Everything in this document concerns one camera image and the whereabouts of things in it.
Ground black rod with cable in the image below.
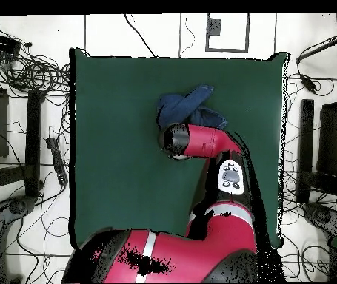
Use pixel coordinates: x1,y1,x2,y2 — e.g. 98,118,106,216
296,33,337,64

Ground black electronics box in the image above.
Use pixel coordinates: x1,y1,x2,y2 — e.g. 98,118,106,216
0,30,22,55

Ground long black cable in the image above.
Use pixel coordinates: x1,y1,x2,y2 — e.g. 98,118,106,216
123,13,159,58

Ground tangled black cable bundle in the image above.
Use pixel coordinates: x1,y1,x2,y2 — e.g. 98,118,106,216
0,44,71,98

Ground black power adapter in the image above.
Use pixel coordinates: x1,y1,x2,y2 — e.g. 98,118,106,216
299,73,318,93

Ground dark grey square plate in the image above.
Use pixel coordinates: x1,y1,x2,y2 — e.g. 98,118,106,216
206,18,221,37

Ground grey square floor frame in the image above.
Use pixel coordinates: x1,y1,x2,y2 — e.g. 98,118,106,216
205,13,251,53

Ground dark green table cloth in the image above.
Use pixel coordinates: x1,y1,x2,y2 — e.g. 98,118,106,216
68,47,290,249

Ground black stand bar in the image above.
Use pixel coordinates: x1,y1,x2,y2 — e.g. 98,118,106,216
24,89,44,198
296,98,315,204

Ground black power strip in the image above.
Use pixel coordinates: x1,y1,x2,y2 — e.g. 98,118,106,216
45,136,69,186

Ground blue denim jeans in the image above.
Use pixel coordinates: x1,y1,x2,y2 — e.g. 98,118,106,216
156,84,228,131

